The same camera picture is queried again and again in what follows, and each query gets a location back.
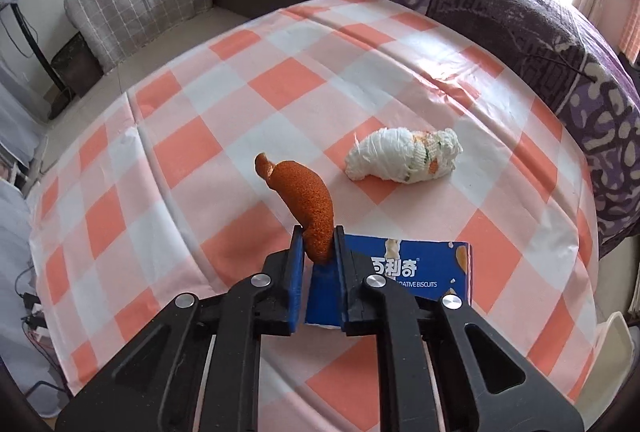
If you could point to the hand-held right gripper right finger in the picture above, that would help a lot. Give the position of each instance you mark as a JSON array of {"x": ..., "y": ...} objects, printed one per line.
[{"x": 342, "y": 292}]

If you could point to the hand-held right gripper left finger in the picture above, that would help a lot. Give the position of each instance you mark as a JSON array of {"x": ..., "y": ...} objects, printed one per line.
[{"x": 295, "y": 282}]

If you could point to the orange peel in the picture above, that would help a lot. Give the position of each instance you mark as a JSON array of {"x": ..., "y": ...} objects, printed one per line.
[{"x": 305, "y": 197}]

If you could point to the cream plastic bin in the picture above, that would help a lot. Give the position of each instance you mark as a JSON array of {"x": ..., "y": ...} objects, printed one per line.
[{"x": 612, "y": 352}]

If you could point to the blue biscuit box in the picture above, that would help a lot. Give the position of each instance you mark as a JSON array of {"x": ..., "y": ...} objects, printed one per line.
[{"x": 430, "y": 262}]

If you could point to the crumpled white tissue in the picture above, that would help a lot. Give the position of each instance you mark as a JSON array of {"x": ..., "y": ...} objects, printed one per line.
[{"x": 390, "y": 157}]

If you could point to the orange checked tablecloth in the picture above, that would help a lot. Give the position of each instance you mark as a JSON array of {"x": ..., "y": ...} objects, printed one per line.
[{"x": 300, "y": 77}]

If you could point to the dark board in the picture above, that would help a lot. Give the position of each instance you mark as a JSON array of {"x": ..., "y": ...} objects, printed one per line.
[{"x": 77, "y": 65}]

